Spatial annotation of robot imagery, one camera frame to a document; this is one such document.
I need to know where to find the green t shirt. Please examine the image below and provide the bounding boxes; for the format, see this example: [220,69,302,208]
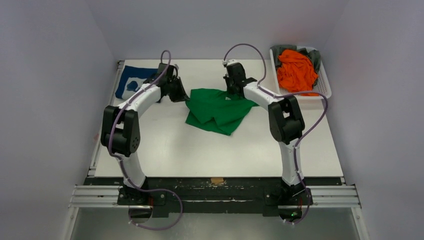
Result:
[185,88,258,136]

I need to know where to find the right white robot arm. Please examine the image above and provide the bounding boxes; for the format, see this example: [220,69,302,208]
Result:
[222,59,306,204]

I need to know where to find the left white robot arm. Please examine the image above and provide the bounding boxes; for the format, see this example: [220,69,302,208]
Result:
[100,63,190,205]

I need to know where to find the folded blue t shirt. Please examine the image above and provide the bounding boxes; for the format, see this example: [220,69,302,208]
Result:
[114,65,158,100]

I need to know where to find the orange t shirt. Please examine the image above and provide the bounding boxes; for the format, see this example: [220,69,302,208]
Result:
[276,49,319,97]

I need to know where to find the grey t shirt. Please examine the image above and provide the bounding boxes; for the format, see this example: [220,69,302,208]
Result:
[270,44,321,93]

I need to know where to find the brown tape piece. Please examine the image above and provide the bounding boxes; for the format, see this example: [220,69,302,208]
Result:
[210,177,226,186]

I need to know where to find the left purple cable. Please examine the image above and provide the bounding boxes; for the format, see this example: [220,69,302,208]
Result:
[107,49,185,232]

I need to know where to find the purple cable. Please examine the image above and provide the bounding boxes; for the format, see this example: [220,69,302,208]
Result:
[222,43,329,226]
[107,49,185,232]

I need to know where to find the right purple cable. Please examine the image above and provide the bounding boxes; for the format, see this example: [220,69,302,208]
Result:
[222,43,329,226]

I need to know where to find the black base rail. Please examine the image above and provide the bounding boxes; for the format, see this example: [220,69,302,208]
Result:
[82,176,344,220]

